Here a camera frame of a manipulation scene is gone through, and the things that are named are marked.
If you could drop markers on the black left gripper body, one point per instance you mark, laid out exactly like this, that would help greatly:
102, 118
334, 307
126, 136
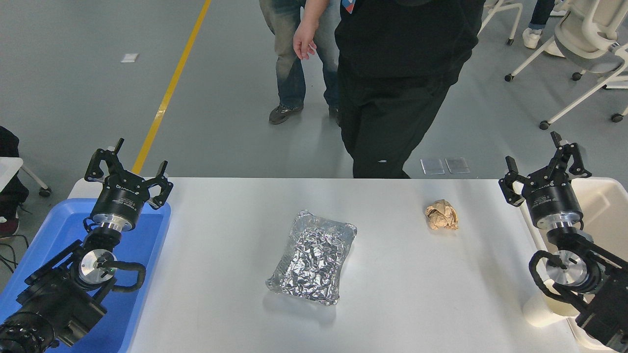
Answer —
122, 198

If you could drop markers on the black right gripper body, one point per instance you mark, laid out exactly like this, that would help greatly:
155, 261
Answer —
552, 198

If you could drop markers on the white paper cup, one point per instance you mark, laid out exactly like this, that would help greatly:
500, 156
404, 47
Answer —
542, 311

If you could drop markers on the person's forearm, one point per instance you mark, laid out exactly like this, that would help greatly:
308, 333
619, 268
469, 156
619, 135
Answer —
315, 11

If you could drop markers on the person's hand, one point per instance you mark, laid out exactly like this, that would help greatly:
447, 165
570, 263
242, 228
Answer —
304, 41

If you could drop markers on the blue plastic tray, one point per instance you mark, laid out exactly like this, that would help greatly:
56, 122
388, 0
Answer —
142, 245

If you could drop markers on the large pale plastic bin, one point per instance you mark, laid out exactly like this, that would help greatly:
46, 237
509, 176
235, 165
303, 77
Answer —
606, 211

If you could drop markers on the clear floor plate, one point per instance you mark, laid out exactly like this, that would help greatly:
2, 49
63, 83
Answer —
457, 165
432, 166

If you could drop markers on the crumpled tan paper ball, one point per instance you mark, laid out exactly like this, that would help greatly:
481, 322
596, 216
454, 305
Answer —
441, 214

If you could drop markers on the white wheeled side table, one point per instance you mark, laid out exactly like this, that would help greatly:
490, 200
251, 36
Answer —
9, 171

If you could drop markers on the person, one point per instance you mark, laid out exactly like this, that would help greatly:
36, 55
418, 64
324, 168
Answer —
9, 201
289, 73
539, 19
392, 73

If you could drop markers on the white wheeled office chair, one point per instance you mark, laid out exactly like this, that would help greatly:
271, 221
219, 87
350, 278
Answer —
584, 34
500, 12

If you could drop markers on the crinkled foil tray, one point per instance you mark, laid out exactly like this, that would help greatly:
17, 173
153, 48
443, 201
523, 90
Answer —
314, 257

